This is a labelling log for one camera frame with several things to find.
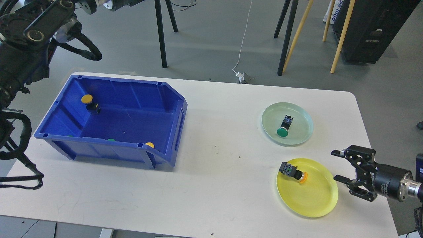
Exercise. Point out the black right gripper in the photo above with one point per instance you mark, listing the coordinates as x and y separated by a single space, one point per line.
389 181

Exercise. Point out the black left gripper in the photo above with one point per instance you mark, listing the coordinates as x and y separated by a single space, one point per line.
114 5

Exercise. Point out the yellow push button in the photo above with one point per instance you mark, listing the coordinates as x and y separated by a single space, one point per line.
91 105
293 172

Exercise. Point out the green push button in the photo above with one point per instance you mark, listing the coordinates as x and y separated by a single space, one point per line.
282 131

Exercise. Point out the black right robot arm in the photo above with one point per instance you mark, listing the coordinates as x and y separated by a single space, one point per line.
416 185

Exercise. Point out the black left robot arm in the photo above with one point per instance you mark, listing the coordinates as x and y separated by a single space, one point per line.
29 38

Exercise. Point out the yellow plate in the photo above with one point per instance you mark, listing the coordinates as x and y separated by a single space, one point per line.
316 197

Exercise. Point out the light green plate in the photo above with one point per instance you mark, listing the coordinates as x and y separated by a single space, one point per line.
300 128

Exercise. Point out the black tripod stand left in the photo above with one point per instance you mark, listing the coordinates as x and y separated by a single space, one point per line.
160 28

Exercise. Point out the blue plastic storage bin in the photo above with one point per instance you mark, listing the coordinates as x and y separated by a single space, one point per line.
133 112

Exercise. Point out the black cabinet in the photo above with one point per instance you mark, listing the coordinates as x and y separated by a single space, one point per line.
372 27

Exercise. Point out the white printed bag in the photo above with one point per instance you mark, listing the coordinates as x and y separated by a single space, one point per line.
333 13

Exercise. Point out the black tripod leg right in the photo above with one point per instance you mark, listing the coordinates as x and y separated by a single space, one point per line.
293 4

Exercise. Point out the white power adapter with cable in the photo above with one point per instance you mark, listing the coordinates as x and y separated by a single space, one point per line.
241 75

